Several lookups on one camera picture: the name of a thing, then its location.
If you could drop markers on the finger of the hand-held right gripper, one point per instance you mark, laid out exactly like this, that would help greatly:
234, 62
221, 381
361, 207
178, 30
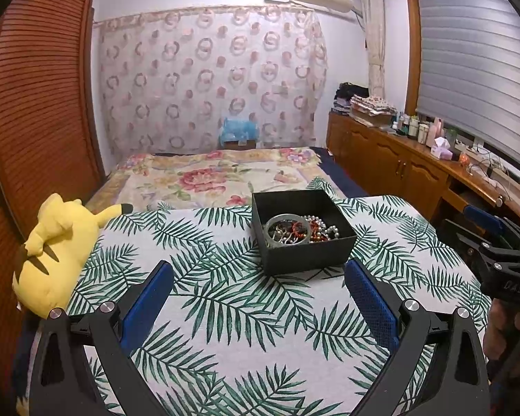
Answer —
485, 216
472, 242

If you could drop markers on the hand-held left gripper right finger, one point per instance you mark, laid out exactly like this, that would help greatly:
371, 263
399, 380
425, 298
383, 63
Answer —
370, 303

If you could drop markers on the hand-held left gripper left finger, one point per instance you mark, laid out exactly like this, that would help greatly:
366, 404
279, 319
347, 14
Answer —
149, 303

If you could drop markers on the black jewelry box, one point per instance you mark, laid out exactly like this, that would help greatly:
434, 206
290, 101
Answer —
303, 258

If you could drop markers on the person's right hand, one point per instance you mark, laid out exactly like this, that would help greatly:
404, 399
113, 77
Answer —
495, 333

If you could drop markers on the orange salt lamp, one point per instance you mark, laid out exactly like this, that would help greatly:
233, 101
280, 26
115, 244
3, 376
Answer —
464, 159

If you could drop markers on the pink tissue box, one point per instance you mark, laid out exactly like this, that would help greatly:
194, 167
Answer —
441, 151

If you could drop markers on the leaf-print cloth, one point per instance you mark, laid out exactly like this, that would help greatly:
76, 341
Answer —
242, 312

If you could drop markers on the pink bottle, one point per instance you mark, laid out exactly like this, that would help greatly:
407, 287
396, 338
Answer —
436, 131

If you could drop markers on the white bottle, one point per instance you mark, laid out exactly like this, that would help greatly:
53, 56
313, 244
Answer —
423, 134
414, 128

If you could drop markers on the yellow plush toy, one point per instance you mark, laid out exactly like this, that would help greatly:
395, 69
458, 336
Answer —
56, 247

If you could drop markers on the wooden cabinet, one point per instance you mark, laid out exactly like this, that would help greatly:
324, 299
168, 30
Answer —
385, 160

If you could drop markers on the navy bed sheet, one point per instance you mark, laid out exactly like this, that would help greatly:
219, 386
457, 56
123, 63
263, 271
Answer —
346, 182

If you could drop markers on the silver bangle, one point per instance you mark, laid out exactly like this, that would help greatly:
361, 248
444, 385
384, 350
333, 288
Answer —
281, 216

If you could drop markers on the floral blanket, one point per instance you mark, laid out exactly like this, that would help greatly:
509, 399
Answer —
190, 177

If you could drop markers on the grey window blind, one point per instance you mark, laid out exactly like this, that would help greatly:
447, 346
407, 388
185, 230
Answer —
472, 65

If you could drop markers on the floral folded fabric stack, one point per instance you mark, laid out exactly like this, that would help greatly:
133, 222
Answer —
372, 105

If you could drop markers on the brown cardboard box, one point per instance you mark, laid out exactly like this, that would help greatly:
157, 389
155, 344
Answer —
239, 144

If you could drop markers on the dark folded clothes stack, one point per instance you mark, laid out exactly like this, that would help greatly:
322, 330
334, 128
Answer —
344, 95

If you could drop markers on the blue plastic bag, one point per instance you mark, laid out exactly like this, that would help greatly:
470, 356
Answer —
238, 129

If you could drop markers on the narrow beige curtain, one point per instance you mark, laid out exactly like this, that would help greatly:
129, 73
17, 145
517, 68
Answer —
375, 39

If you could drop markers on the patterned lace curtain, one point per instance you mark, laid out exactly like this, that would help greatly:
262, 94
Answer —
199, 82

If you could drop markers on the wooden louvered wardrobe door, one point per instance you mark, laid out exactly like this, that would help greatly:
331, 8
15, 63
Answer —
39, 95

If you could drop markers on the wooden window frame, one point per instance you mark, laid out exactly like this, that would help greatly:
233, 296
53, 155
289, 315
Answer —
411, 52

